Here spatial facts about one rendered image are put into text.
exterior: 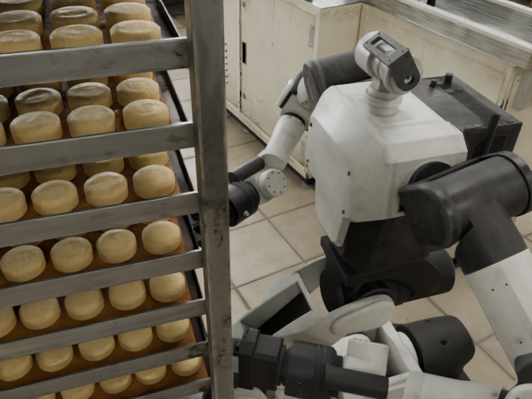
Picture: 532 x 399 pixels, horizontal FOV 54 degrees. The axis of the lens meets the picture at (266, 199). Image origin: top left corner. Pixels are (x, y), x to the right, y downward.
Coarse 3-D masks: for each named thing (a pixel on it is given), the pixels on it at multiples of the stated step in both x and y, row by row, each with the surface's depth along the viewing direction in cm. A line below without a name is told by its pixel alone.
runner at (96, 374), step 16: (160, 352) 75; (176, 352) 76; (192, 352) 77; (208, 352) 78; (96, 368) 72; (112, 368) 73; (128, 368) 74; (144, 368) 76; (32, 384) 70; (48, 384) 71; (64, 384) 72; (80, 384) 73
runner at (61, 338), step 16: (176, 304) 70; (192, 304) 71; (112, 320) 68; (128, 320) 69; (144, 320) 70; (160, 320) 71; (176, 320) 72; (32, 336) 66; (48, 336) 66; (64, 336) 67; (80, 336) 68; (96, 336) 69; (0, 352) 65; (16, 352) 66; (32, 352) 67
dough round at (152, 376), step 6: (162, 366) 84; (138, 372) 83; (144, 372) 83; (150, 372) 83; (156, 372) 83; (162, 372) 84; (138, 378) 83; (144, 378) 82; (150, 378) 82; (156, 378) 83; (150, 384) 83
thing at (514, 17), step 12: (456, 0) 196; (468, 0) 192; (480, 0) 188; (492, 0) 183; (504, 0) 182; (480, 12) 189; (492, 12) 185; (504, 12) 181; (516, 12) 177; (528, 12) 173; (516, 24) 178; (528, 24) 175
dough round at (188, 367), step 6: (186, 360) 85; (192, 360) 85; (198, 360) 85; (174, 366) 84; (180, 366) 84; (186, 366) 84; (192, 366) 84; (198, 366) 85; (174, 372) 85; (180, 372) 84; (186, 372) 84; (192, 372) 85
